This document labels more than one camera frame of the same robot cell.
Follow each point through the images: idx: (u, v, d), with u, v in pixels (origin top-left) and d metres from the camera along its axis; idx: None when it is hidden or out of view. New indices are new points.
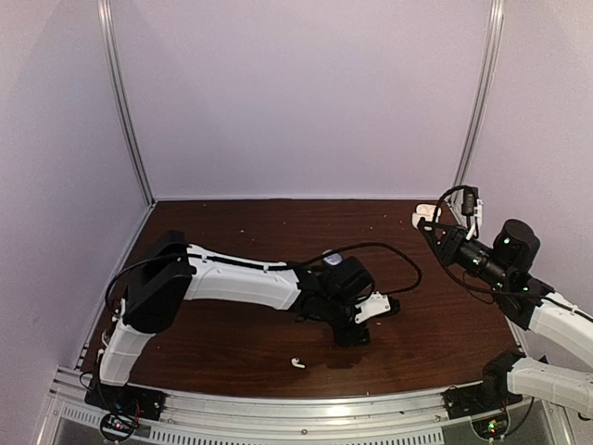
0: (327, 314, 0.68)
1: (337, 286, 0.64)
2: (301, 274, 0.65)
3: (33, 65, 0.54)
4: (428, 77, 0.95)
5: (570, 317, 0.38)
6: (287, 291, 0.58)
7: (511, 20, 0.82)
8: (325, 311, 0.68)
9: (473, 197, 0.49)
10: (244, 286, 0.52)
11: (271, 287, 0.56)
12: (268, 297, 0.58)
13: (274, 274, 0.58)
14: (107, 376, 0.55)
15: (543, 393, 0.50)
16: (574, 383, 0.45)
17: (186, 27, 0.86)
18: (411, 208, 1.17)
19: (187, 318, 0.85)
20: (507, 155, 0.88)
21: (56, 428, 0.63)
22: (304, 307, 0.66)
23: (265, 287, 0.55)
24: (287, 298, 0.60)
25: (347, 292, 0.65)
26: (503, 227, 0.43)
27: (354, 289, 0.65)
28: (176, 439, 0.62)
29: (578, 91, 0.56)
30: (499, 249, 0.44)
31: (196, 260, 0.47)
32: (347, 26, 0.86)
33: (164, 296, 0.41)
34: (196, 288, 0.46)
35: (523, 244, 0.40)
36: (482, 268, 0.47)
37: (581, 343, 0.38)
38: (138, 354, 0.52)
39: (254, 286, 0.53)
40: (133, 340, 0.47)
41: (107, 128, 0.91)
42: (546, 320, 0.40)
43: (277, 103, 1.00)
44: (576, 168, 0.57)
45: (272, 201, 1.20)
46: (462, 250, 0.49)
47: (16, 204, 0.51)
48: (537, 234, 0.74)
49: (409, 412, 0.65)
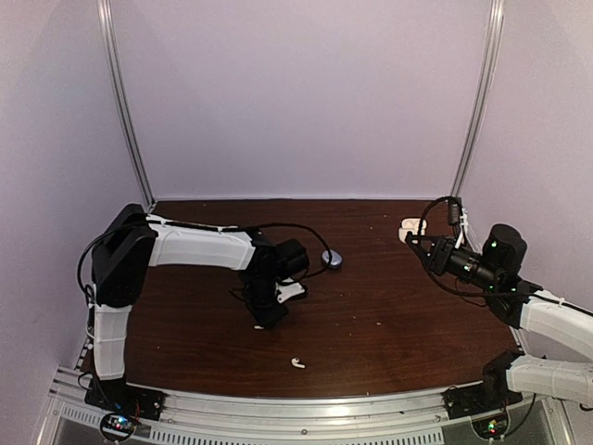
0: (269, 285, 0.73)
1: (285, 260, 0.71)
2: (259, 237, 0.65)
3: (34, 68, 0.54)
4: (427, 76, 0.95)
5: (559, 311, 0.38)
6: (242, 249, 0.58)
7: (510, 21, 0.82)
8: (271, 279, 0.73)
9: (458, 208, 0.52)
10: (204, 247, 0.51)
11: (228, 247, 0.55)
12: (227, 257, 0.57)
13: (228, 235, 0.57)
14: (105, 371, 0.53)
15: (543, 388, 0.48)
16: (574, 374, 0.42)
17: (185, 26, 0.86)
18: (410, 208, 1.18)
19: (187, 318, 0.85)
20: (507, 155, 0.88)
21: (56, 429, 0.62)
22: (257, 269, 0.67)
23: (223, 247, 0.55)
24: (244, 258, 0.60)
25: (290, 267, 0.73)
26: (491, 231, 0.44)
27: (293, 268, 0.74)
28: (176, 439, 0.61)
29: (578, 90, 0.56)
30: (487, 254, 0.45)
31: (157, 226, 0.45)
32: (346, 26, 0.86)
33: (130, 265, 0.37)
34: (159, 255, 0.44)
35: (510, 247, 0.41)
36: (473, 273, 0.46)
37: (568, 332, 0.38)
38: (124, 338, 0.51)
39: (213, 247, 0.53)
40: (113, 324, 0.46)
41: (107, 129, 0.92)
42: (536, 316, 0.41)
43: (276, 104, 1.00)
44: (576, 167, 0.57)
45: (273, 201, 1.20)
46: (454, 256, 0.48)
47: (16, 203, 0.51)
48: (538, 233, 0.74)
49: (409, 412, 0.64)
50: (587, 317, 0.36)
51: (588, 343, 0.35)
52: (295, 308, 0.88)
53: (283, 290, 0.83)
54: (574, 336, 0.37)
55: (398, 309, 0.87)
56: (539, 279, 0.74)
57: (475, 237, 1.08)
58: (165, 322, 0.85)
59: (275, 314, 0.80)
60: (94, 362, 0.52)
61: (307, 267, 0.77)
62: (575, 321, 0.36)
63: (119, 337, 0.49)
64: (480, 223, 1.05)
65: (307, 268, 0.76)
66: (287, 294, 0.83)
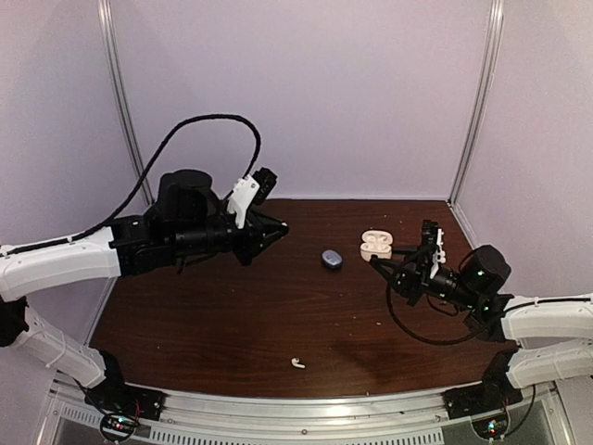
0: (206, 242, 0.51)
1: (173, 217, 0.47)
2: (125, 231, 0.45)
3: (33, 68, 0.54)
4: (427, 76, 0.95)
5: (536, 311, 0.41)
6: (106, 257, 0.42)
7: (510, 20, 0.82)
8: (191, 231, 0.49)
9: (434, 238, 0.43)
10: (60, 266, 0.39)
11: (99, 257, 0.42)
12: (102, 267, 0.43)
13: (86, 242, 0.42)
14: (87, 380, 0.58)
15: (548, 374, 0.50)
16: (571, 351, 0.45)
17: (184, 26, 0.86)
18: (410, 208, 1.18)
19: (187, 319, 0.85)
20: (507, 154, 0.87)
21: (56, 428, 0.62)
22: (156, 258, 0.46)
23: (93, 259, 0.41)
24: (119, 260, 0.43)
25: (181, 219, 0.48)
26: (475, 258, 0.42)
27: (189, 212, 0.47)
28: (176, 438, 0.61)
29: (578, 89, 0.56)
30: (469, 278, 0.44)
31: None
32: (346, 25, 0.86)
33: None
34: (11, 289, 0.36)
35: (498, 276, 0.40)
36: (450, 293, 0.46)
37: (558, 324, 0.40)
38: (62, 352, 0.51)
39: (71, 262, 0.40)
40: (37, 343, 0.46)
41: (107, 129, 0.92)
42: (519, 324, 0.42)
43: (276, 103, 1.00)
44: (576, 165, 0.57)
45: (273, 201, 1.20)
46: (436, 277, 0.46)
47: (17, 202, 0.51)
48: (538, 232, 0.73)
49: (409, 412, 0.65)
50: (564, 304, 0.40)
51: (584, 324, 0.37)
52: (295, 307, 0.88)
53: (234, 188, 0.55)
54: (567, 325, 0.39)
55: (397, 309, 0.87)
56: (538, 278, 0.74)
57: (475, 236, 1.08)
58: (164, 322, 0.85)
59: (267, 240, 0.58)
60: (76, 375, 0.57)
61: (208, 188, 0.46)
62: (560, 312, 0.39)
63: (61, 353, 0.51)
64: (480, 222, 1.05)
65: (208, 189, 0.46)
66: (238, 191, 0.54)
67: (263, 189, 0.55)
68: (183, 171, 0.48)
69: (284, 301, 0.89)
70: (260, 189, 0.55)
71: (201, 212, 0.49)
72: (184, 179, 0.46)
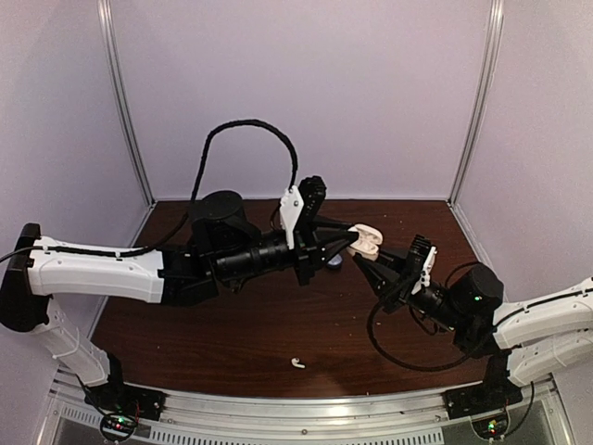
0: (256, 266, 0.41)
1: (208, 248, 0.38)
2: (175, 261, 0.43)
3: (34, 68, 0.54)
4: (426, 76, 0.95)
5: (526, 316, 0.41)
6: (144, 281, 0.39)
7: (511, 20, 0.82)
8: (234, 254, 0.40)
9: (421, 259, 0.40)
10: (100, 277, 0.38)
11: (142, 281, 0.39)
12: (144, 291, 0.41)
13: (132, 260, 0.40)
14: (89, 377, 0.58)
15: (550, 367, 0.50)
16: (566, 344, 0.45)
17: (184, 25, 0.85)
18: (410, 209, 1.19)
19: (187, 319, 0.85)
20: (506, 153, 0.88)
21: (56, 428, 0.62)
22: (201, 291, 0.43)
23: (134, 281, 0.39)
24: (163, 289, 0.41)
25: (224, 253, 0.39)
26: (471, 282, 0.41)
27: (228, 242, 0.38)
28: (176, 439, 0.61)
29: (578, 90, 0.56)
30: (459, 298, 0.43)
31: (38, 252, 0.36)
32: (346, 24, 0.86)
33: (14, 298, 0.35)
34: (44, 285, 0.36)
35: (493, 298, 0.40)
36: (435, 308, 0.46)
37: (553, 324, 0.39)
38: (77, 350, 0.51)
39: (113, 277, 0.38)
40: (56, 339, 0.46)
41: (107, 128, 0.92)
42: (510, 334, 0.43)
43: (276, 103, 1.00)
44: (576, 165, 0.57)
45: (273, 201, 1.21)
46: (422, 293, 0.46)
47: (16, 202, 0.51)
48: (539, 231, 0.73)
49: (409, 412, 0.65)
50: (553, 303, 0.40)
51: (576, 319, 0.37)
52: (295, 306, 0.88)
53: (280, 209, 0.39)
54: (561, 324, 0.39)
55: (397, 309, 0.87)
56: (539, 278, 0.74)
57: (475, 236, 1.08)
58: (164, 322, 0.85)
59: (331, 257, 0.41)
60: (77, 374, 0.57)
61: (233, 217, 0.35)
62: (551, 313, 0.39)
63: (71, 350, 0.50)
64: (480, 222, 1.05)
65: (234, 218, 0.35)
66: (283, 216, 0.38)
67: (311, 206, 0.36)
68: (212, 195, 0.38)
69: (284, 301, 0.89)
70: (307, 207, 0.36)
71: (242, 238, 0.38)
72: (207, 208, 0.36)
